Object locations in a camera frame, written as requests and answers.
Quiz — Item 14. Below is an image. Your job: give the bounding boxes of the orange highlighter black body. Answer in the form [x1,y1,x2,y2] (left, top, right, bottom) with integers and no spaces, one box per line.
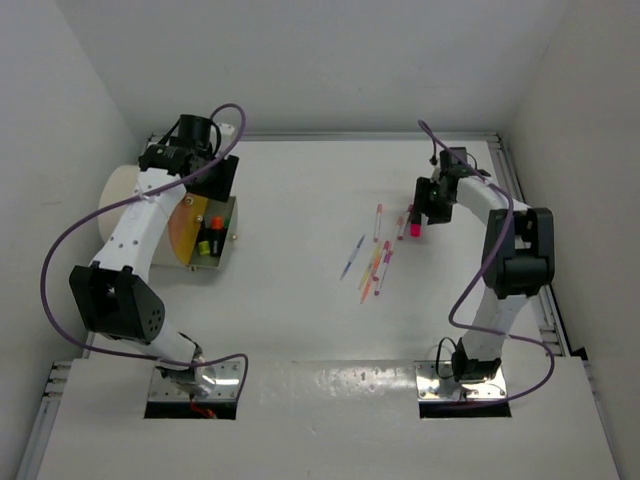
[209,216,225,234]

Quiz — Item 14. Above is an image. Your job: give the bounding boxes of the cylindrical beige drawer container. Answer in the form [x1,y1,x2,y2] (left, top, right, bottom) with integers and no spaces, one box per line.
[98,165,238,271]

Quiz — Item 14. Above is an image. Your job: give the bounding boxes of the yellow highlighter black body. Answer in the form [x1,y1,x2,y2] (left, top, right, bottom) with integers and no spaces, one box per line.
[198,240,211,256]

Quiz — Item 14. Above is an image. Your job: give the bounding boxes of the purple highlighter black body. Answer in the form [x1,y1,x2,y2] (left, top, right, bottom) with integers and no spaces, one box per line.
[209,237,223,257]

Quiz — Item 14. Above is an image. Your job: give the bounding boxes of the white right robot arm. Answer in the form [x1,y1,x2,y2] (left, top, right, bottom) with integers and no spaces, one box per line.
[409,147,555,382]

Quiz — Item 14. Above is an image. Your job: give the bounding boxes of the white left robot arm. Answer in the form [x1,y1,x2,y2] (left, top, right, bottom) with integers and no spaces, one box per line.
[69,114,239,389]

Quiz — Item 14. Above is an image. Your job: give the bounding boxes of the peach cap white pen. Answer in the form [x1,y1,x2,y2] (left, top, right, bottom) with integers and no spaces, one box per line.
[395,216,405,240]

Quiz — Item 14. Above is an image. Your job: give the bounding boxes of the light pink cap pen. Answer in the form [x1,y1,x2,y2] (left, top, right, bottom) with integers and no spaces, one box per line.
[373,203,383,243]

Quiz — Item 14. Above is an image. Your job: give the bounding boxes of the pink cap white pen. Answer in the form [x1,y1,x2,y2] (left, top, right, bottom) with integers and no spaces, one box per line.
[371,240,391,277]

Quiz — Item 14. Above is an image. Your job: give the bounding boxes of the purple cap white pen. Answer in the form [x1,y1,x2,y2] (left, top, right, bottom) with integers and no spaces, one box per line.
[374,252,392,296]

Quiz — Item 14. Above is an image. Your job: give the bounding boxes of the yellow clear pen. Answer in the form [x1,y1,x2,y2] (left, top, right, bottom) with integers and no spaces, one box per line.
[358,244,382,290]

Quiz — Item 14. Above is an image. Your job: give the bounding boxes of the blue clear pen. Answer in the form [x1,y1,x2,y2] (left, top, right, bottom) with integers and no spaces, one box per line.
[339,234,366,281]

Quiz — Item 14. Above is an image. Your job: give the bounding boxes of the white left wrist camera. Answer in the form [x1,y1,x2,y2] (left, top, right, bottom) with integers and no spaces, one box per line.
[216,122,236,150]

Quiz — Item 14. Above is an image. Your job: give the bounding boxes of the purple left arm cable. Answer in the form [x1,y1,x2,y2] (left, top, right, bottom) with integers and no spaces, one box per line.
[39,103,250,389]

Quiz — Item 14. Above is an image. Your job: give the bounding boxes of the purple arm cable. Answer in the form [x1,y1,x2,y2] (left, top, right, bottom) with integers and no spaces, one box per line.
[417,119,555,404]
[39,103,250,389]

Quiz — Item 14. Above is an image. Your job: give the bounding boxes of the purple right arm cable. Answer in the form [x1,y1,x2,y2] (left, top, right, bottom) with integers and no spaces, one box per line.
[417,119,555,404]

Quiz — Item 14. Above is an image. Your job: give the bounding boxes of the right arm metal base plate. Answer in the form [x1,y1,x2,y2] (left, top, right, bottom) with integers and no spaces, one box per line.
[415,360,507,404]

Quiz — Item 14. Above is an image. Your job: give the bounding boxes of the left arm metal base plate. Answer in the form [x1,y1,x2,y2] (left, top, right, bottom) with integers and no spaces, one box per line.
[148,361,242,402]

